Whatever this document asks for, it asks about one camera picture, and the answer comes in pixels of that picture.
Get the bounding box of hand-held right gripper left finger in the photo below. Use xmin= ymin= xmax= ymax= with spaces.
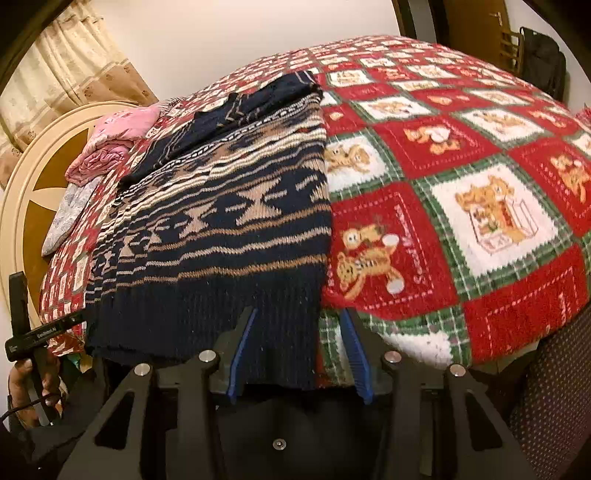
xmin=58 ymin=307 xmax=259 ymax=480

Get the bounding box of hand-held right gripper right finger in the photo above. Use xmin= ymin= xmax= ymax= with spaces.
xmin=339 ymin=307 xmax=539 ymax=480

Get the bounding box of navy patterned knit sweater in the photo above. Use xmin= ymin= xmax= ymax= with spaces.
xmin=85 ymin=71 xmax=333 ymax=393

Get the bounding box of person's left hand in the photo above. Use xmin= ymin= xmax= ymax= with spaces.
xmin=8 ymin=353 xmax=65 ymax=418

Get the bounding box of pale floral pillow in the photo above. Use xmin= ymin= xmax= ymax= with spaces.
xmin=41 ymin=178 xmax=102 ymax=257

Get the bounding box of cream wooden bed headboard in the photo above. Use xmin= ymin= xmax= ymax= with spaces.
xmin=0 ymin=102 xmax=139 ymax=319

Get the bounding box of red checkered printed blanket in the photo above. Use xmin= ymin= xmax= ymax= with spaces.
xmin=39 ymin=33 xmax=591 ymax=388

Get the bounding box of dark dotted garment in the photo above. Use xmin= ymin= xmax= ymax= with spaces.
xmin=508 ymin=318 xmax=591 ymax=480

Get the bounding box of pink folded quilt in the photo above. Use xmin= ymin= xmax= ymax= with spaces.
xmin=65 ymin=105 xmax=162 ymax=185

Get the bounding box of beige patterned curtain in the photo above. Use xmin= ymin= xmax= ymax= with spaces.
xmin=0 ymin=4 xmax=158 ymax=185

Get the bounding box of wooden chair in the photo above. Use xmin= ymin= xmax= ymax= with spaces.
xmin=501 ymin=30 xmax=526 ymax=77

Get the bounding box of black bag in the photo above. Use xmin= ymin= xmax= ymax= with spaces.
xmin=519 ymin=27 xmax=568 ymax=100

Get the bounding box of brown wooden door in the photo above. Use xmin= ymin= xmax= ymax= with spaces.
xmin=443 ymin=0 xmax=513 ymax=61

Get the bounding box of dark door frame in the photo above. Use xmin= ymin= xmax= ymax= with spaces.
xmin=392 ymin=0 xmax=455 ymax=44

